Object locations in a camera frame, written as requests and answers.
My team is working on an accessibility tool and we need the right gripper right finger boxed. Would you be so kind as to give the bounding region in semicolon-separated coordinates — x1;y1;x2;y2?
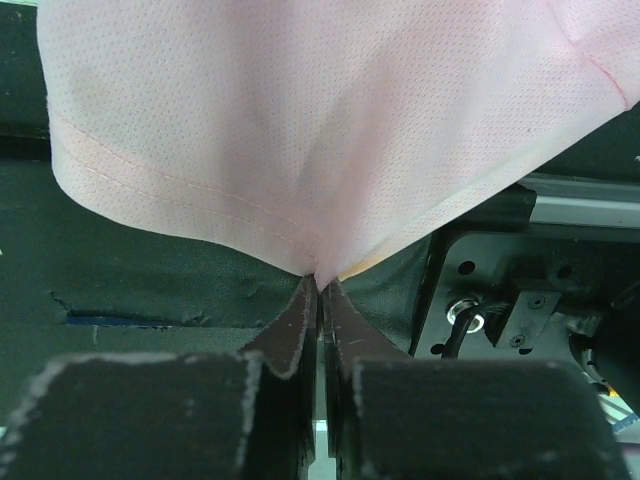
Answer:
322;282;629;479

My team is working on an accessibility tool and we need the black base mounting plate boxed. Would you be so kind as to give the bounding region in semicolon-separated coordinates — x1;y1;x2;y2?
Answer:
1;3;483;331

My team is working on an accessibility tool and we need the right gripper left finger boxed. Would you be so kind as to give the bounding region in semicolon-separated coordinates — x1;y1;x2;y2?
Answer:
1;277;318;479

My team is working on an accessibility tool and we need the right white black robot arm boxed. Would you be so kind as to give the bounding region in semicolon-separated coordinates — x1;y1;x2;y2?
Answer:
1;259;639;479

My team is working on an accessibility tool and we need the aluminium front rail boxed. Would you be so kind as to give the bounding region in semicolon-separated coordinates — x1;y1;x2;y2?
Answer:
519;174;639;229

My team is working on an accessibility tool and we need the pink t shirt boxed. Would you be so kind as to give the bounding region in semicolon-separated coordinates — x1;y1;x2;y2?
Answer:
37;1;639;285

